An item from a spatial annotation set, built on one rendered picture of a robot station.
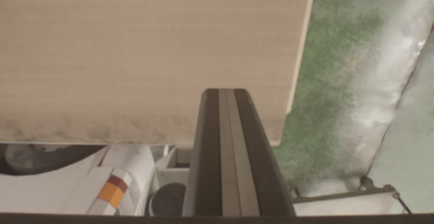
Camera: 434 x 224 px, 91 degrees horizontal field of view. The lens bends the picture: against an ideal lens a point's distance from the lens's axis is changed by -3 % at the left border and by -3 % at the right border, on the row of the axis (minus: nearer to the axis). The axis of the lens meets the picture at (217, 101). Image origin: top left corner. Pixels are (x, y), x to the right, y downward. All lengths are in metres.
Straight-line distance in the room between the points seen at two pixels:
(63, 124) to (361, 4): 1.45
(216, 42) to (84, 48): 0.11
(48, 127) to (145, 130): 0.10
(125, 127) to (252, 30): 0.15
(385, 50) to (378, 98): 0.34
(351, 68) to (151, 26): 1.49
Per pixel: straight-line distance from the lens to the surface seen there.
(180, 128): 0.22
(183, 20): 0.18
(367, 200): 2.21
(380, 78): 1.75
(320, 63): 1.50
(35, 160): 1.43
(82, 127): 0.25
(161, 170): 0.67
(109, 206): 1.08
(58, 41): 0.22
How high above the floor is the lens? 1.27
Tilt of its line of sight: 60 degrees down
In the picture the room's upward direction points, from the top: 179 degrees clockwise
